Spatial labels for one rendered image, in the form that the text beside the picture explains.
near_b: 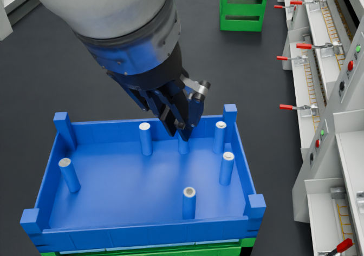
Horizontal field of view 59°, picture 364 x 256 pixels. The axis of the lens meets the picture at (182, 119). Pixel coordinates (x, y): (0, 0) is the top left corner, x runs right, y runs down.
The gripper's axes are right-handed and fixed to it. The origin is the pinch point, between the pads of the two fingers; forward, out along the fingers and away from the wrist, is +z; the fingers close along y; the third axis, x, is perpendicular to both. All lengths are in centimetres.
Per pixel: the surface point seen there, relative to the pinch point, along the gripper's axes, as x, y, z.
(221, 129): 2.6, 5.9, 3.8
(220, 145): 1.0, 6.0, 7.3
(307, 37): 66, 12, 57
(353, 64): 21.9, 22.6, 6.0
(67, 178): -14.1, -11.7, -1.4
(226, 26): 82, -27, 81
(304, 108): 30, 18, 42
